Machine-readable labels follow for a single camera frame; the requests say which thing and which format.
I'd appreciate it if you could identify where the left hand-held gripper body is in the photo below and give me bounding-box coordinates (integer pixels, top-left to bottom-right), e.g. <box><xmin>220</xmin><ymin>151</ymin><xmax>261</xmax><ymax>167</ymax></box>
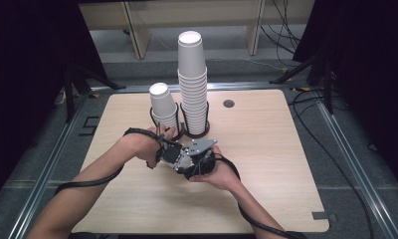
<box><xmin>155</xmin><ymin>139</ymin><xmax>194</xmax><ymax>174</ymax></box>

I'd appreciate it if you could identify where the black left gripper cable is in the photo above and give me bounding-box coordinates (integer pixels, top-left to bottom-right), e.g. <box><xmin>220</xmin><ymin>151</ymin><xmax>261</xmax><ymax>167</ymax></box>
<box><xmin>54</xmin><ymin>126</ymin><xmax>165</xmax><ymax>197</ymax></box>

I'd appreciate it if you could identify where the person's left hand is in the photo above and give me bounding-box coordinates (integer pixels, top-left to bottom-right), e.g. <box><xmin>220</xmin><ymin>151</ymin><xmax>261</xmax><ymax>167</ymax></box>
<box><xmin>119</xmin><ymin>124</ymin><xmax>177</xmax><ymax>170</ymax></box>

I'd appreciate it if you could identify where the thin white floor cable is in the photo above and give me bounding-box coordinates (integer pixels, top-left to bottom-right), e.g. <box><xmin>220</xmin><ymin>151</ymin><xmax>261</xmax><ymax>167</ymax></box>
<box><xmin>206</xmin><ymin>57</ymin><xmax>288</xmax><ymax>73</ymax></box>

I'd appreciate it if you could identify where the long black floor cable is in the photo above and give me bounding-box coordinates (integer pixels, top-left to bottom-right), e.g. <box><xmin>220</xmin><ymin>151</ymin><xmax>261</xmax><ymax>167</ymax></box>
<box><xmin>287</xmin><ymin>89</ymin><xmax>375</xmax><ymax>239</ymax></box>

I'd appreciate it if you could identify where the grey tape strip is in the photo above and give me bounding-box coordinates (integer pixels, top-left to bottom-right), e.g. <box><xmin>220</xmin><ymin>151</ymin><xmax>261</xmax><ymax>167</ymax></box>
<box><xmin>310</xmin><ymin>210</ymin><xmax>338</xmax><ymax>223</ymax></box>

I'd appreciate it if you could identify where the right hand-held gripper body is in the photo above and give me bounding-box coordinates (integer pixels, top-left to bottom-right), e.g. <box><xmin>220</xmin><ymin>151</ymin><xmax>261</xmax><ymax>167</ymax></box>
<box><xmin>182</xmin><ymin>137</ymin><xmax>219</xmax><ymax>181</ymax></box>

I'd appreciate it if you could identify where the dark double cup holder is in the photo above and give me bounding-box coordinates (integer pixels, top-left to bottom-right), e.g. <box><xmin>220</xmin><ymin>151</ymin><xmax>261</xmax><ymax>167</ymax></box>
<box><xmin>149</xmin><ymin>101</ymin><xmax>211</xmax><ymax>140</ymax></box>

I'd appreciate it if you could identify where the metal floor rail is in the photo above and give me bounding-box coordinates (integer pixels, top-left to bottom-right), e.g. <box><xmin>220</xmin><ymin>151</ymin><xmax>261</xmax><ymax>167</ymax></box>
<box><xmin>7</xmin><ymin>92</ymin><xmax>93</xmax><ymax>239</ymax></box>
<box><xmin>314</xmin><ymin>96</ymin><xmax>398</xmax><ymax>239</ymax></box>
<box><xmin>90</xmin><ymin>82</ymin><xmax>299</xmax><ymax>95</ymax></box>

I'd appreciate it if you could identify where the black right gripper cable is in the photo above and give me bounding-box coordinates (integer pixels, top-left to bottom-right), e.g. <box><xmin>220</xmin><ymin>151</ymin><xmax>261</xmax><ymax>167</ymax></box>
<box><xmin>213</xmin><ymin>154</ymin><xmax>308</xmax><ymax>239</ymax></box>

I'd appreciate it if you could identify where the bundle of black cables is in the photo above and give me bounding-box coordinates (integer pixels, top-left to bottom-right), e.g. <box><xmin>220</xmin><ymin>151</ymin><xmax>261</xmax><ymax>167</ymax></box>
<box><xmin>259</xmin><ymin>0</ymin><xmax>303</xmax><ymax>57</ymax></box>

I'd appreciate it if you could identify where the person's right hand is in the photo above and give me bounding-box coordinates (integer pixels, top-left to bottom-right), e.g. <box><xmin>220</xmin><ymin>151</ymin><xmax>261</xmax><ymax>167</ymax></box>
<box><xmin>188</xmin><ymin>144</ymin><xmax>242</xmax><ymax>192</ymax></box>

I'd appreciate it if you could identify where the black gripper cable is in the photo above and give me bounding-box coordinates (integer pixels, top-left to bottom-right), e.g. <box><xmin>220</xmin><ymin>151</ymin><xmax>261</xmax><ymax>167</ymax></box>
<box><xmin>54</xmin><ymin>126</ymin><xmax>165</xmax><ymax>197</ymax></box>
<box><xmin>213</xmin><ymin>154</ymin><xmax>308</xmax><ymax>239</ymax></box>

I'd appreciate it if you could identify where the tall stack of white cups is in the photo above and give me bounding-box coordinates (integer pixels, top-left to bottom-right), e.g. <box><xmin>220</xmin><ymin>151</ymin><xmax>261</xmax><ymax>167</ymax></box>
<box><xmin>176</xmin><ymin>30</ymin><xmax>209</xmax><ymax>135</ymax></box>

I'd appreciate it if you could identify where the black tripod stand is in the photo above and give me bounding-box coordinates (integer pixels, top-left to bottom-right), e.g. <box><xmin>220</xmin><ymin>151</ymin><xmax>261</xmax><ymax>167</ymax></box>
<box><xmin>63</xmin><ymin>63</ymin><xmax>127</xmax><ymax>123</ymax></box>
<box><xmin>269</xmin><ymin>49</ymin><xmax>336</xmax><ymax>116</ymax></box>

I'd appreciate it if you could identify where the light wooden shelf unit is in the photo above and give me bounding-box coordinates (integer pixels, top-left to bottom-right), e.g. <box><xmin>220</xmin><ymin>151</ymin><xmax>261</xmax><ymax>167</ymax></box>
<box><xmin>78</xmin><ymin>0</ymin><xmax>316</xmax><ymax>61</ymax></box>

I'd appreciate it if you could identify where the black curtain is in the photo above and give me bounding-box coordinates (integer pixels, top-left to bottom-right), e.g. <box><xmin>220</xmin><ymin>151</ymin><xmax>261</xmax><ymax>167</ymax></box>
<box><xmin>0</xmin><ymin>0</ymin><xmax>109</xmax><ymax>208</ymax></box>
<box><xmin>292</xmin><ymin>0</ymin><xmax>398</xmax><ymax>198</ymax></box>

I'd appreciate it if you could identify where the short stack of white cups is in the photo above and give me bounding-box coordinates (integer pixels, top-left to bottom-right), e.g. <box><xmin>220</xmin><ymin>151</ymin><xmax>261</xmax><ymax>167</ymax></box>
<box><xmin>148</xmin><ymin>82</ymin><xmax>181</xmax><ymax>138</ymax></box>

